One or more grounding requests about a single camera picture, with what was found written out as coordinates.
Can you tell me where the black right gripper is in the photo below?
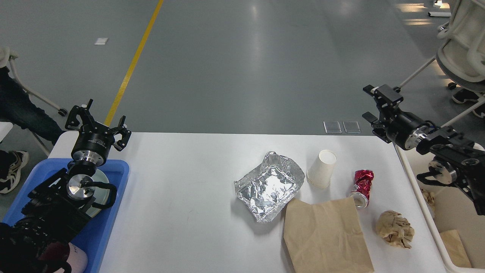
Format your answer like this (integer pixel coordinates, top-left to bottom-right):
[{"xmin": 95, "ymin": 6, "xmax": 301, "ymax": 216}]
[{"xmin": 362, "ymin": 84, "xmax": 434, "ymax": 150}]

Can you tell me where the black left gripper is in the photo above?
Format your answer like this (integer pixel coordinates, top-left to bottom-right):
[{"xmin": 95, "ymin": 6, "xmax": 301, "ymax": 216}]
[{"xmin": 65, "ymin": 99, "xmax": 131, "ymax": 166}]

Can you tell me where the green plate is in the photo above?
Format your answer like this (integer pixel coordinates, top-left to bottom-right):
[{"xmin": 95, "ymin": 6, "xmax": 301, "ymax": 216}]
[{"xmin": 85, "ymin": 169, "xmax": 111, "ymax": 218}]

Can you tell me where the pink mug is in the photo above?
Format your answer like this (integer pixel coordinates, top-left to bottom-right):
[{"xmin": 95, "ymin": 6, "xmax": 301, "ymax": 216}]
[{"xmin": 39, "ymin": 242, "xmax": 87, "ymax": 273}]

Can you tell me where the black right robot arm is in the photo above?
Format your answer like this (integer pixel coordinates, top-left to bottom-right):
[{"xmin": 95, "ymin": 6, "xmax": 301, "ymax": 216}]
[{"xmin": 362, "ymin": 85, "xmax": 485, "ymax": 215}]

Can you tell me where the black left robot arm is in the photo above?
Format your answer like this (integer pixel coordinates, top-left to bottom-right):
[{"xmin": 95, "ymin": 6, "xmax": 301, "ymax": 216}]
[{"xmin": 1, "ymin": 100, "xmax": 131, "ymax": 273}]

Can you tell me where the crushed red can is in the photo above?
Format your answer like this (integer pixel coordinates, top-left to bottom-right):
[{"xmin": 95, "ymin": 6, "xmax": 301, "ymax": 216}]
[{"xmin": 348, "ymin": 169, "xmax": 374, "ymax": 209}]

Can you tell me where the walking person leg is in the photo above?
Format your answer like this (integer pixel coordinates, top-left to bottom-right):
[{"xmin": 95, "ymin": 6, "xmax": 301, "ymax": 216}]
[{"xmin": 452, "ymin": 88, "xmax": 485, "ymax": 119}]

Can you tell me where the seated person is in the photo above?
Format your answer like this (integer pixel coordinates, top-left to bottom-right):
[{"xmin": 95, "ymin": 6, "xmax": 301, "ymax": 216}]
[{"xmin": 0, "ymin": 67, "xmax": 64, "ymax": 194}]

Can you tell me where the white paper cup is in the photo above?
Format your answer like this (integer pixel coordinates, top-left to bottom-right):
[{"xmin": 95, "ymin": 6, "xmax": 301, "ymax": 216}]
[{"xmin": 307, "ymin": 150, "xmax": 337, "ymax": 189}]

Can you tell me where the blue plastic tray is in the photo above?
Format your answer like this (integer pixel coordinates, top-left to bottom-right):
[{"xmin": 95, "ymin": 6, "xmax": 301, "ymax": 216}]
[{"xmin": 1, "ymin": 158, "xmax": 130, "ymax": 273}]

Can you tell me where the crumpled brown paper ball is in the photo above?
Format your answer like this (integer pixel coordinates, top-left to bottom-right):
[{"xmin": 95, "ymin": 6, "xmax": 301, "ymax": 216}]
[{"xmin": 375, "ymin": 210, "xmax": 415, "ymax": 249}]

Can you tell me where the brown paper bag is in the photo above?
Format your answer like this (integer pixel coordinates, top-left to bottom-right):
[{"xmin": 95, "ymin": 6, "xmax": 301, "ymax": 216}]
[{"xmin": 283, "ymin": 198, "xmax": 375, "ymax": 273}]

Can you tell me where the crumpled aluminium foil tray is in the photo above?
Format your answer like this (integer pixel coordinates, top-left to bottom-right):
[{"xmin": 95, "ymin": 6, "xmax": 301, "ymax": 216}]
[{"xmin": 234, "ymin": 151, "xmax": 305, "ymax": 223}]

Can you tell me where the beige plastic bin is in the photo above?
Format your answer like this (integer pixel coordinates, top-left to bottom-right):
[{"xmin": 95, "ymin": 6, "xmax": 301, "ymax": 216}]
[{"xmin": 395, "ymin": 147, "xmax": 485, "ymax": 273}]

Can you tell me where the brown paper in bin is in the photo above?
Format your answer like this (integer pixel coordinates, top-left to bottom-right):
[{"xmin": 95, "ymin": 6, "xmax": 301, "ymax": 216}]
[{"xmin": 440, "ymin": 229, "xmax": 472, "ymax": 268}]

